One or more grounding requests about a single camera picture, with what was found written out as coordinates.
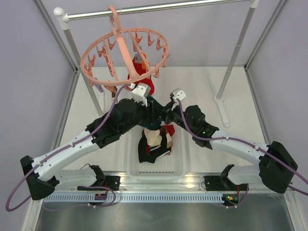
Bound red sock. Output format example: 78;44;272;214
160;125;175;155
132;54;155;95

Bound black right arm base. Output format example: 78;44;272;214
204;164;248;192

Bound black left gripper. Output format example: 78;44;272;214
119;97;162;134

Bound pink round clip hanger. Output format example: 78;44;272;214
80;16;170;88

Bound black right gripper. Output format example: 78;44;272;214
158;101;195;134

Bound black sock white stripes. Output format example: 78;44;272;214
150;133;171;158

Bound white metal drying rack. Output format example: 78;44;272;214
53;0;259;128

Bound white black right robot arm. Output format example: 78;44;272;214
163;103;298;194

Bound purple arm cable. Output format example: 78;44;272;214
177;97;308;193
5;85;133;212

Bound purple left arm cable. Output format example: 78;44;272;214
5;85;133;212

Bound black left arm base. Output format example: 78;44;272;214
77;165;120;191

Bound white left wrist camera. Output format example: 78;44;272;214
129;83;151;107

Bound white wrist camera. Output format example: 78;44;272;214
129;83;151;107
170;88;186;111

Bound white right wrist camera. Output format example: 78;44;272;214
170;88;186;111

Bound white slotted cable duct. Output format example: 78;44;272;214
44;192;224;204

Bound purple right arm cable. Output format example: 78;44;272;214
177;97;308;193

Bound white plastic basket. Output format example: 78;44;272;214
125;126;187;181

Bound cream brown sock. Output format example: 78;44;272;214
106;86;117;99
143;128;162;146

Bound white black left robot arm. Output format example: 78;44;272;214
20;97;163;200

